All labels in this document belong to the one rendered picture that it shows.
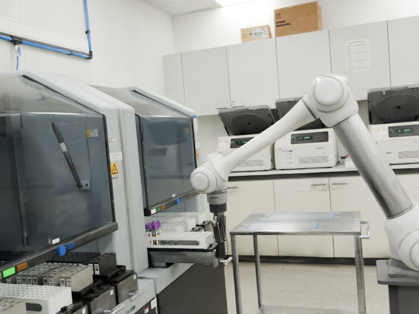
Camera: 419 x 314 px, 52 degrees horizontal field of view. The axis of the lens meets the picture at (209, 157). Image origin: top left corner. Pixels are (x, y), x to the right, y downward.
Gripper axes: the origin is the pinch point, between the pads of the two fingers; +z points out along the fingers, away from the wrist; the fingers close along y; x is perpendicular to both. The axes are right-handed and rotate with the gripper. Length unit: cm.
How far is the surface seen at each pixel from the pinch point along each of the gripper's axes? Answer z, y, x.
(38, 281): -6, 61, -43
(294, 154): -25, -230, -3
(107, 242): -11.7, 32.8, -34.3
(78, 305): -2, 67, -23
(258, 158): -23, -229, -38
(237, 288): 26.2, -24.6, -2.5
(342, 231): -2, -25, 49
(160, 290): 12.9, 16.5, -22.2
